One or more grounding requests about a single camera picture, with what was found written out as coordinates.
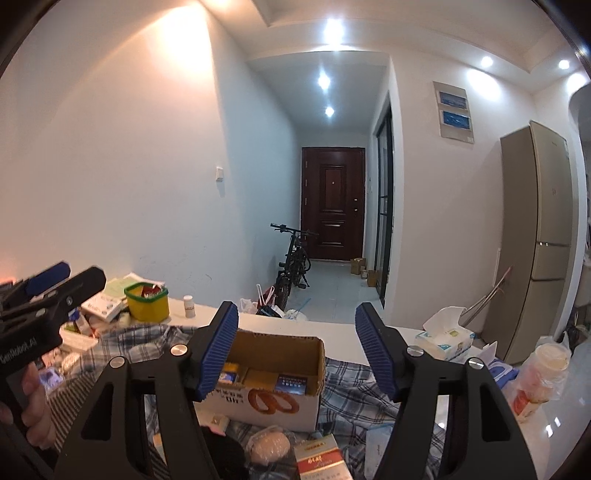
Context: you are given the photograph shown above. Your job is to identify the black plush pouch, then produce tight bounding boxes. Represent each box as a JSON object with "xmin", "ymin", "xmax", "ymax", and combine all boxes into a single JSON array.
[{"xmin": 200, "ymin": 427, "xmax": 250, "ymax": 480}]

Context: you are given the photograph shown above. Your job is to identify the red white cigarette pack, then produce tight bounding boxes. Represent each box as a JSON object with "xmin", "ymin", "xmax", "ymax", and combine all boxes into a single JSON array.
[{"xmin": 294, "ymin": 434, "xmax": 353, "ymax": 480}]

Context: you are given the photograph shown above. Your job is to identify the gold blue cigarette pack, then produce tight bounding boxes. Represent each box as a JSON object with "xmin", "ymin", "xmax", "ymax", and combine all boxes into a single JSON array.
[{"xmin": 220, "ymin": 362, "xmax": 279, "ymax": 392}]

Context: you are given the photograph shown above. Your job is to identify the dark blue cigarette pack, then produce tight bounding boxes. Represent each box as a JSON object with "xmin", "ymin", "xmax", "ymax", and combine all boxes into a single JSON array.
[{"xmin": 273, "ymin": 374, "xmax": 308, "ymax": 395}]

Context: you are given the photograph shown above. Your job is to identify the bun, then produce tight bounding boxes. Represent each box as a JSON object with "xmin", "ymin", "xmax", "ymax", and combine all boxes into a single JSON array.
[{"xmin": 245, "ymin": 426, "xmax": 296, "ymax": 466}]

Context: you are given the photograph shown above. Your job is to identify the light blue wipes pack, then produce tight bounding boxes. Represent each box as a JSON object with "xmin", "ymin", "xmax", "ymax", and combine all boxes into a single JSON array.
[{"xmin": 363, "ymin": 423, "xmax": 394, "ymax": 480}]

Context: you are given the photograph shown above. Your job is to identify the white tissue packet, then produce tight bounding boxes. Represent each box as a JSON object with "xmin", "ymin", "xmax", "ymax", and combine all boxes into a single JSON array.
[{"xmin": 198, "ymin": 410, "xmax": 229, "ymax": 436}]

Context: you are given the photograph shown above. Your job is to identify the person's left hand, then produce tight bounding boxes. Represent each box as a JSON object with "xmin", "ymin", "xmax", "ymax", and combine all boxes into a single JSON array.
[{"xmin": 21, "ymin": 363, "xmax": 56, "ymax": 450}]

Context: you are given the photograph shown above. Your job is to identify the grey striped towel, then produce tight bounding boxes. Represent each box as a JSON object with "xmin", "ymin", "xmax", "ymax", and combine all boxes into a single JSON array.
[{"xmin": 47, "ymin": 371, "xmax": 170, "ymax": 479}]

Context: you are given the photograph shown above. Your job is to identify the white blue medicine box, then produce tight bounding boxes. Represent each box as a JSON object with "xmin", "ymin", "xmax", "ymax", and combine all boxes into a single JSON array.
[{"xmin": 81, "ymin": 292, "xmax": 126, "ymax": 323}]

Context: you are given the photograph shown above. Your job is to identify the blue wet wipes pack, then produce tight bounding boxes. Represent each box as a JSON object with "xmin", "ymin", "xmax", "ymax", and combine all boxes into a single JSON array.
[{"xmin": 471, "ymin": 341, "xmax": 519, "ymax": 389}]

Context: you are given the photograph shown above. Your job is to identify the white tissue box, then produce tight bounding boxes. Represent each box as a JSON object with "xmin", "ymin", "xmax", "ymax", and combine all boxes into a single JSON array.
[{"xmin": 414, "ymin": 306, "xmax": 475, "ymax": 361}]

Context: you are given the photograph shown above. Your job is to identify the blue plaid shirt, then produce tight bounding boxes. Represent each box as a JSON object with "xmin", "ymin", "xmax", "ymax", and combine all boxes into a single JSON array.
[{"xmin": 78, "ymin": 325, "xmax": 445, "ymax": 480}]

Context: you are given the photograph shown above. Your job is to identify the yellow green tub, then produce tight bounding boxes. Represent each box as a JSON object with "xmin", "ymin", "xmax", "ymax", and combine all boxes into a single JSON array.
[{"xmin": 124, "ymin": 282, "xmax": 169, "ymax": 323}]

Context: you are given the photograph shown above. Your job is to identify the beige refrigerator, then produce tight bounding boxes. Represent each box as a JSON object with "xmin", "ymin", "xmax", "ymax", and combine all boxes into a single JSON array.
[{"xmin": 482, "ymin": 121, "xmax": 573, "ymax": 364}]

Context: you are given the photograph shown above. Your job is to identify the small white pill bottle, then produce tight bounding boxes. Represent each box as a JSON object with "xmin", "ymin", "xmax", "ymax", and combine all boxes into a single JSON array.
[{"xmin": 182, "ymin": 295, "xmax": 195, "ymax": 318}]

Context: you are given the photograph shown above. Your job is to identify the open cardboard box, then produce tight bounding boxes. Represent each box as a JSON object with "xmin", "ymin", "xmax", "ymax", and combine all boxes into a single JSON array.
[{"xmin": 195, "ymin": 330, "xmax": 325, "ymax": 433}]

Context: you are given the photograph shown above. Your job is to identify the cardboard boxes on floor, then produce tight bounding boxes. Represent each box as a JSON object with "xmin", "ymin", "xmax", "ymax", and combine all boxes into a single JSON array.
[{"xmin": 351, "ymin": 257, "xmax": 381, "ymax": 287}]

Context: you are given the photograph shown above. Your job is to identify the black bicycle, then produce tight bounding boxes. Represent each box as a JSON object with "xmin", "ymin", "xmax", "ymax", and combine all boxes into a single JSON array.
[{"xmin": 270, "ymin": 223, "xmax": 318, "ymax": 310}]

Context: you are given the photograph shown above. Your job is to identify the dark red entrance door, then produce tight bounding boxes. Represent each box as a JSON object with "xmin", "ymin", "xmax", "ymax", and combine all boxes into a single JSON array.
[{"xmin": 301, "ymin": 147, "xmax": 366, "ymax": 262}]

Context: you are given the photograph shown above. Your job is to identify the black framed glass door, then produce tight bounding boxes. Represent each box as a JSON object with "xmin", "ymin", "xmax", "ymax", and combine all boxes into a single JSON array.
[{"xmin": 375, "ymin": 106, "xmax": 394, "ymax": 305}]

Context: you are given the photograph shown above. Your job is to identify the grey electrical panel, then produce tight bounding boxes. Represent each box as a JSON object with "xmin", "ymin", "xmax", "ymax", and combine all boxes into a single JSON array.
[{"xmin": 433, "ymin": 81, "xmax": 475, "ymax": 144}]

